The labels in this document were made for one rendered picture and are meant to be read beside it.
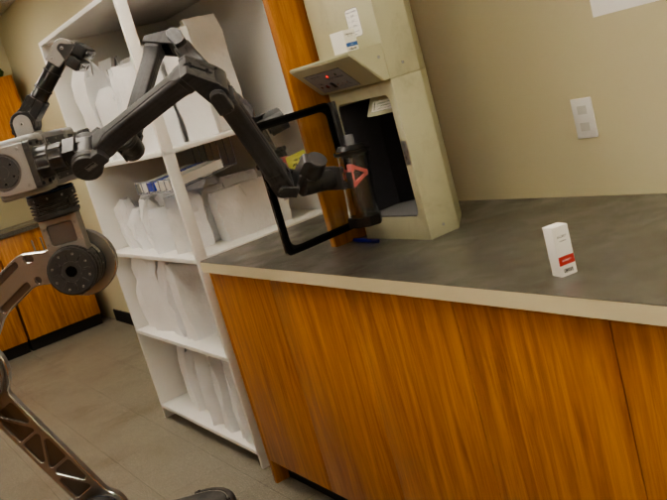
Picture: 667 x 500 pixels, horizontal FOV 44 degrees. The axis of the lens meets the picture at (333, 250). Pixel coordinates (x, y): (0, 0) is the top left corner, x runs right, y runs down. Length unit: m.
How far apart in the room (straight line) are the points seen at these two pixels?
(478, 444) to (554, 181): 0.88
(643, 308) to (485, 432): 0.67
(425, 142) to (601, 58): 0.52
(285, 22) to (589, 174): 1.01
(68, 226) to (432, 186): 1.04
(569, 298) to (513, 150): 1.09
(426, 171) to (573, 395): 0.86
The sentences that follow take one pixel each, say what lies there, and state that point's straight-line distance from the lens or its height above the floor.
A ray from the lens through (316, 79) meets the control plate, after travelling 2.47.
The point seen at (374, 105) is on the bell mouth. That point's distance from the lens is 2.44.
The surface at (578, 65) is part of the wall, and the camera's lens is 2.43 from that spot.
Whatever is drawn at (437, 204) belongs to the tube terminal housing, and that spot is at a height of 1.03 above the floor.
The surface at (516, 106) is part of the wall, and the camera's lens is 2.61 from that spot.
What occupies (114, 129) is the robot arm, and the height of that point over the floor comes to 1.48.
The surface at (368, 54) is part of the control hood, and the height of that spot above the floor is 1.49.
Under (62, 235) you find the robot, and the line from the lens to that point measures 2.48.
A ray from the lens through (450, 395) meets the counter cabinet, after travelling 2.12.
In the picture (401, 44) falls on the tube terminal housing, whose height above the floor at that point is 1.49.
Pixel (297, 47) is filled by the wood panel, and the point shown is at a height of 1.57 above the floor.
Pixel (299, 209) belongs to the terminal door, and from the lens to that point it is 2.45.
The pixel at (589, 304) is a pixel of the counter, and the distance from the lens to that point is 1.62.
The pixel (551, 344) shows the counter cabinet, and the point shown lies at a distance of 1.78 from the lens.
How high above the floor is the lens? 1.46
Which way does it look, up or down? 12 degrees down
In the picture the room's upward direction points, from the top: 16 degrees counter-clockwise
